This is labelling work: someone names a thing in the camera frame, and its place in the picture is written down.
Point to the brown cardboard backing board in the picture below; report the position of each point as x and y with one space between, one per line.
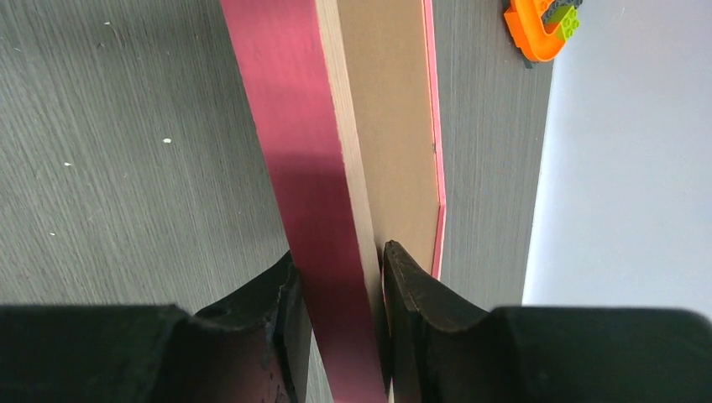
386 52

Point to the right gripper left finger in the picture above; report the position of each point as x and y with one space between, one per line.
253 345

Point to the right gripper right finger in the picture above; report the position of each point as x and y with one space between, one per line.
446 349

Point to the orange tape dispenser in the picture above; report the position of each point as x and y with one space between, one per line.
537 33

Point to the pink wooden picture frame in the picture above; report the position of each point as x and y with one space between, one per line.
292 61

